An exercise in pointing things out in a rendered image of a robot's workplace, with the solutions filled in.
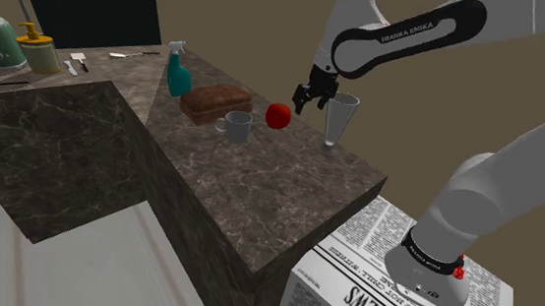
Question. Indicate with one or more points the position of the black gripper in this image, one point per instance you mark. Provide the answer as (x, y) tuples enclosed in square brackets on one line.
[(323, 81)]

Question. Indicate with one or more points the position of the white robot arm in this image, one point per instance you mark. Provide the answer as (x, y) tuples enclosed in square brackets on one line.
[(471, 195)]

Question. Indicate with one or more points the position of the clear tall glass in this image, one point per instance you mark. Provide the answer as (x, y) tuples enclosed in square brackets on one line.
[(340, 114)]

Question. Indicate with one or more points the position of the red apple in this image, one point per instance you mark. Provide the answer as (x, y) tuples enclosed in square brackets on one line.
[(278, 116)]

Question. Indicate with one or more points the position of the grey mug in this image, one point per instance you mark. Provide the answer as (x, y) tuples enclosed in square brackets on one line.
[(238, 127)]

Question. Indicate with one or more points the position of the brown bread loaf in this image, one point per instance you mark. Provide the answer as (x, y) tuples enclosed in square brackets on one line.
[(216, 103)]

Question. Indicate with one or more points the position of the teal spray bottle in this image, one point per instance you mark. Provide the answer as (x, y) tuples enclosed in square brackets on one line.
[(178, 78)]

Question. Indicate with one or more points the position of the newspaper patterned robot stand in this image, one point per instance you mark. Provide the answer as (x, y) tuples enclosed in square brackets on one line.
[(364, 284)]

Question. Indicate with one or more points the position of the small white kitchen tool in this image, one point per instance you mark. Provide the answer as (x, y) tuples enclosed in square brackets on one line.
[(70, 68)]

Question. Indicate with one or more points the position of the yellow soap dispenser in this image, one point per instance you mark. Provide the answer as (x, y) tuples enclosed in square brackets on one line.
[(41, 54)]

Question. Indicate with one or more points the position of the long black knife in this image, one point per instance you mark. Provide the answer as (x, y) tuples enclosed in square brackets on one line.
[(10, 83)]

